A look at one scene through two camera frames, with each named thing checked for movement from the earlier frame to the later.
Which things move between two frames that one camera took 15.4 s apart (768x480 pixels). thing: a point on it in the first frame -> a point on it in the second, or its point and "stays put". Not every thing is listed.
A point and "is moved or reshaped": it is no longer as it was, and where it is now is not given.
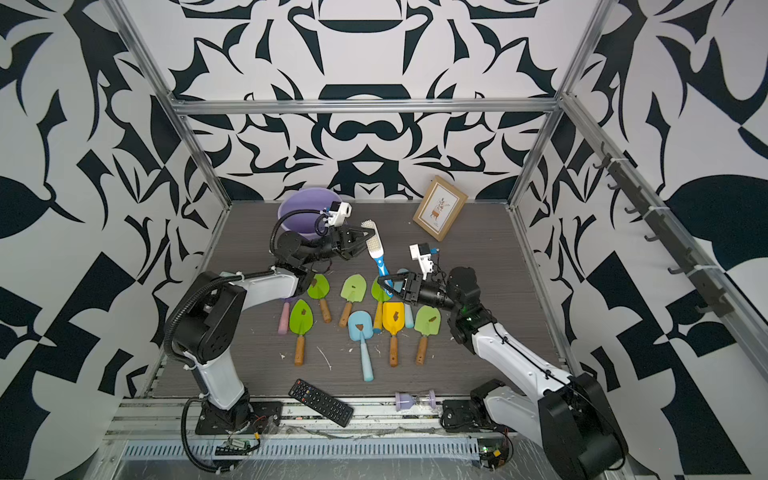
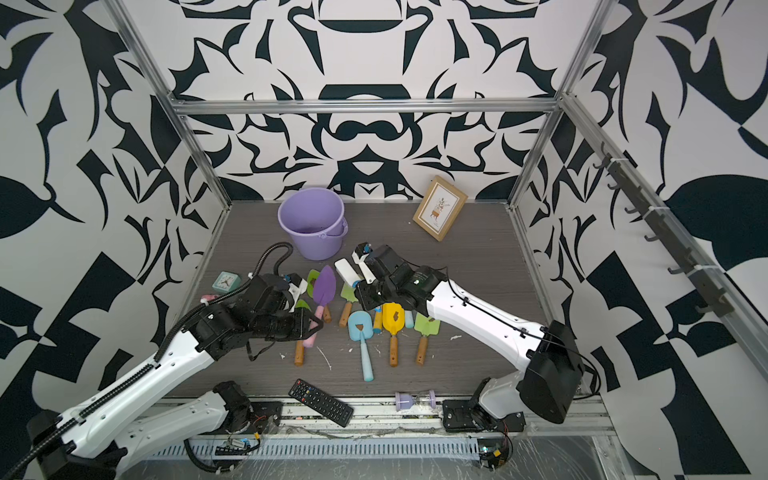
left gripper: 340,241 -> 303,325
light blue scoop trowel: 361,328 stays put
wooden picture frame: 439,209 stays put
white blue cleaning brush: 376,252 is moved or reshaped
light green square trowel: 353,290 stays put
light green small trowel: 428,323 stays put
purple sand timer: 405,400 stays put
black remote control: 321,402 stays put
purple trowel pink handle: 283,326 is moved or reshaped
